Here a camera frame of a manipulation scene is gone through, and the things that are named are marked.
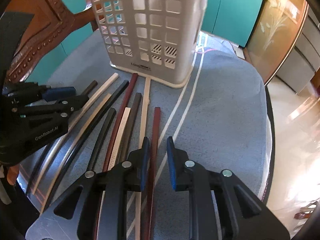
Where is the cream white chopstick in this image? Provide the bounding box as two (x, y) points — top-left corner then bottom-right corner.
(26, 73), (119, 195)

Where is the dark brown chopstick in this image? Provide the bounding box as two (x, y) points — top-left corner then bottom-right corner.
(25, 80), (98, 196)
(117, 93), (142, 163)

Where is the light wooden chopstick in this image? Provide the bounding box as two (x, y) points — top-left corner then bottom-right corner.
(135, 77), (151, 240)

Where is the white textured chopstick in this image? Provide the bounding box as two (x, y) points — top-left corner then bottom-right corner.
(96, 107), (131, 239)

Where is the black short chopstick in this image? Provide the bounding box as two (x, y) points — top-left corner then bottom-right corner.
(86, 108), (116, 171)

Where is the black long chopstick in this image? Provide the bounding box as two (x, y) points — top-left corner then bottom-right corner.
(45, 80), (130, 209)

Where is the beige chopstick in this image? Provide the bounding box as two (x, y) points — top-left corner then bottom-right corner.
(40, 93), (112, 214)

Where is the carved wooden chair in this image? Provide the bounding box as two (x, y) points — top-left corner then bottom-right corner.
(4, 0), (95, 83)

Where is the dark red long chopstick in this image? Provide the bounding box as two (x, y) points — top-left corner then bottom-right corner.
(102, 73), (138, 172)

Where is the blue cloth table mat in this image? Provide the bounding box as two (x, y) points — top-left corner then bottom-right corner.
(16, 28), (273, 240)

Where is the white plastic utensil basket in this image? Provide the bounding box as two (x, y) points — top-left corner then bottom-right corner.
(91, 0), (208, 88)

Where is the grey drawer cabinet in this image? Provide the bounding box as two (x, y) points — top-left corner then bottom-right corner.
(276, 9), (319, 94)

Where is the teal cabinet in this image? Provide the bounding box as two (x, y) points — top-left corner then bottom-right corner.
(201, 0), (264, 47)

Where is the wooden glass-panel door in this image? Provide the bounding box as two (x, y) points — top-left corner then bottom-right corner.
(246, 0), (309, 84)

